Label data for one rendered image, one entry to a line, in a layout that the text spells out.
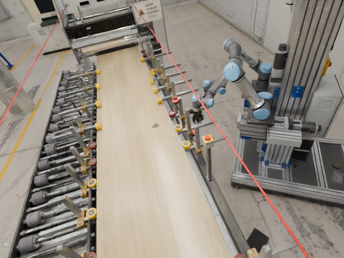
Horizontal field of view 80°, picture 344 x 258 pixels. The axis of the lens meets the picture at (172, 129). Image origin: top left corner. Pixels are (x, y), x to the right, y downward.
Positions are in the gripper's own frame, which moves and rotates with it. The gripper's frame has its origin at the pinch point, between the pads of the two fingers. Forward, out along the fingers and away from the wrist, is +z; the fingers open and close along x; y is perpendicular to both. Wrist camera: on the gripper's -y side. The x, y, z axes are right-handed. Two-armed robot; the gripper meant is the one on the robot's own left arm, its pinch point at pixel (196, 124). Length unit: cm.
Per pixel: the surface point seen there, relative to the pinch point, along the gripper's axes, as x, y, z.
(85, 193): -120, -8, 8
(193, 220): -64, 71, 2
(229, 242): -48, 89, 30
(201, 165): -19.8, 28.1, 21.7
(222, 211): -37, 72, 22
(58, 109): -110, -164, 8
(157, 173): -62, 22, 2
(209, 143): -26, 47, -29
